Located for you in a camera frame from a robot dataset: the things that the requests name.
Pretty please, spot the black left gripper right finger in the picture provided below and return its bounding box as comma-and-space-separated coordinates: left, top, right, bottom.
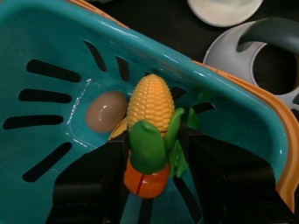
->
177, 125, 295, 224

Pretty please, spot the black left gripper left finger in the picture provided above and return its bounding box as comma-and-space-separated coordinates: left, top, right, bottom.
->
44, 129, 131, 224

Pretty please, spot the yellow toy corn cob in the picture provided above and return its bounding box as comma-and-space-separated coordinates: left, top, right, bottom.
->
125, 73, 185, 175

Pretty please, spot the green toy leafy vegetable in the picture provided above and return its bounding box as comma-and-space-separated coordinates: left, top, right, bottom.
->
167, 106, 201, 179

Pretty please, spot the orange toy vegetable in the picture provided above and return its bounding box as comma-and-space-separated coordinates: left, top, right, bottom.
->
123, 158, 172, 200

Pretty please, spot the brown toy egg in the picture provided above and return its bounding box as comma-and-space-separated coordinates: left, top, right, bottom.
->
84, 90, 128, 134

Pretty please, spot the teal plastic basket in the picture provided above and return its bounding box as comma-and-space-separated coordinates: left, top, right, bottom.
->
0, 0, 299, 224

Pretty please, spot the grey white pitcher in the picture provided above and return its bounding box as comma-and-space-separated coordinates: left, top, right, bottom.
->
201, 17, 299, 121

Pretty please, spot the white round plate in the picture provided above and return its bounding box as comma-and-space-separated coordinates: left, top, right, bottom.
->
185, 0, 264, 28

